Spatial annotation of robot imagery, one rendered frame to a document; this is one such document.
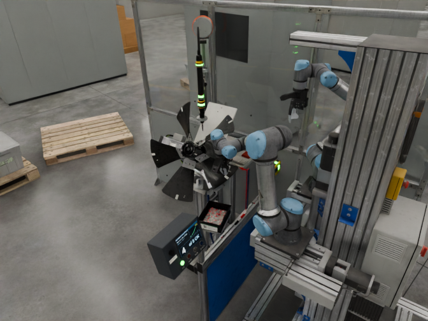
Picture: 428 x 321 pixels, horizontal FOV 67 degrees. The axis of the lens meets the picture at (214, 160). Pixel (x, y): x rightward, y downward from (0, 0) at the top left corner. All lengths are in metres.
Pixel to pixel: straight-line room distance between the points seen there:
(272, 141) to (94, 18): 6.52
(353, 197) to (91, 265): 2.36
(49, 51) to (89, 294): 5.32
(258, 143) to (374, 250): 0.80
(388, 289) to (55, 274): 2.62
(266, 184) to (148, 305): 1.68
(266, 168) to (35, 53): 6.27
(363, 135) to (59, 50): 6.57
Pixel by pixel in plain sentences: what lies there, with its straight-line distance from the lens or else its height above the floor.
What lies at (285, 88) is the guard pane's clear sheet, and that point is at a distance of 2.55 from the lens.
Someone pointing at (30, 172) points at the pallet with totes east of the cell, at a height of 0.13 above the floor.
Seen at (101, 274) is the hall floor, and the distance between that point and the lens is 3.16.
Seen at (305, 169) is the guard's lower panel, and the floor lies 0.84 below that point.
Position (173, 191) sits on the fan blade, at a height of 0.97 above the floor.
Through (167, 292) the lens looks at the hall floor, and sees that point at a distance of 2.91.
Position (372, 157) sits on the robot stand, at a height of 1.57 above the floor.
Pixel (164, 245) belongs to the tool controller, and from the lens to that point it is 1.50.
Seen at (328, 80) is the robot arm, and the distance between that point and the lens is 1.81.
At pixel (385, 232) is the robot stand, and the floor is 1.23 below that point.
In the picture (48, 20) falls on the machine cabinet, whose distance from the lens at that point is 7.32.
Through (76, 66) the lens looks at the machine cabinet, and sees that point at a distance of 7.58.
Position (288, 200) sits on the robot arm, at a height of 1.27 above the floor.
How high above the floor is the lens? 2.34
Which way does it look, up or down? 32 degrees down
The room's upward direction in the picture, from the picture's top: 2 degrees counter-clockwise
